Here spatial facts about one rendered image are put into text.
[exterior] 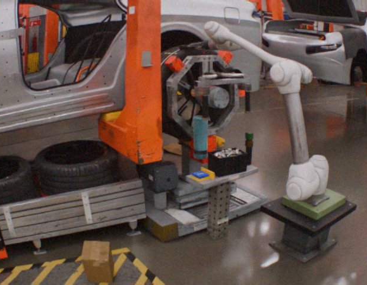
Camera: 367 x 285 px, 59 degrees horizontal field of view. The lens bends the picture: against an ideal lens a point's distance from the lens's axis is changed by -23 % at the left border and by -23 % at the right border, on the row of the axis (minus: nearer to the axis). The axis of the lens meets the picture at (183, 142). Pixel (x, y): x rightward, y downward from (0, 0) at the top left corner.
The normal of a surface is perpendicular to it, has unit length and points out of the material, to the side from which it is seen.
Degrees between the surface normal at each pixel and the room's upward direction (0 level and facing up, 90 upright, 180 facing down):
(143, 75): 90
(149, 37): 90
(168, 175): 90
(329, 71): 105
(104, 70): 90
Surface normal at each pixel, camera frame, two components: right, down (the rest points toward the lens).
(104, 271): 0.09, 0.29
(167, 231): 0.55, 0.23
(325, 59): -0.39, 0.26
